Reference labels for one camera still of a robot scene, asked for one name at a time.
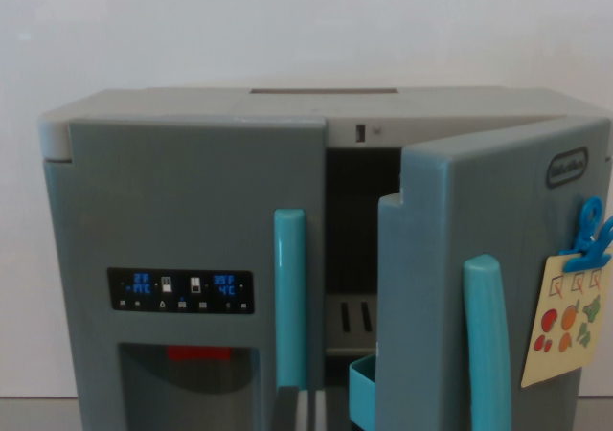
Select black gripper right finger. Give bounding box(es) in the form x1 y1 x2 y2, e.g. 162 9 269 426
314 385 350 431

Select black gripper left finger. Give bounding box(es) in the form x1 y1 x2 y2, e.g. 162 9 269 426
276 385 302 431

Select cream shopping list card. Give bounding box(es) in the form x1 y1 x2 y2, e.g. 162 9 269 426
520 253 609 388

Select blue plastic clip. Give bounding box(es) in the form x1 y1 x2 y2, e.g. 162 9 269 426
557 195 613 274

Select red dispenser lever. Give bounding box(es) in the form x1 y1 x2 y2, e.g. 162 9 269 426
166 346 234 363

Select gray toy fridge body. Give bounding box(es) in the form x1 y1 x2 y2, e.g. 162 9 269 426
37 85 613 431

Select teal door handle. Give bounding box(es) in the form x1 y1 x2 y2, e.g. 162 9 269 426
272 209 307 389
462 253 511 431

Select gray slotted fridge shelf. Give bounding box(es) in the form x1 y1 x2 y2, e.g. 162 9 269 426
325 294 379 355

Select teal door shelf bin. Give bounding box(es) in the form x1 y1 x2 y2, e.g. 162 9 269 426
348 352 379 431

